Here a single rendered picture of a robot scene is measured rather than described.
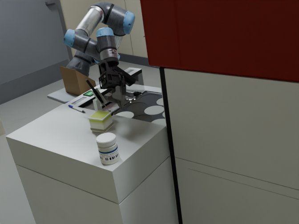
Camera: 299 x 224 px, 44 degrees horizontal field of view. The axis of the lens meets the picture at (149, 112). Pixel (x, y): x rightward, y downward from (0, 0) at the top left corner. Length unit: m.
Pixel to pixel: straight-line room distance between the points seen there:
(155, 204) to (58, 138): 0.49
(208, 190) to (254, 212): 0.20
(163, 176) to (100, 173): 0.34
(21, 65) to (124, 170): 3.76
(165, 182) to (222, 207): 0.26
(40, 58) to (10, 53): 0.42
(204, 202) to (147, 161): 0.33
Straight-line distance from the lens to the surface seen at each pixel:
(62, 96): 2.42
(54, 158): 1.53
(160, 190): 1.61
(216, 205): 1.62
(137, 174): 1.43
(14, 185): 3.23
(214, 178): 1.54
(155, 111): 1.81
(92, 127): 1.57
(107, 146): 1.30
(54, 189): 1.67
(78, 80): 2.32
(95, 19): 1.91
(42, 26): 5.09
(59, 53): 5.24
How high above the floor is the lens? 1.69
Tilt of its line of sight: 26 degrees down
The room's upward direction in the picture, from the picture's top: 8 degrees counter-clockwise
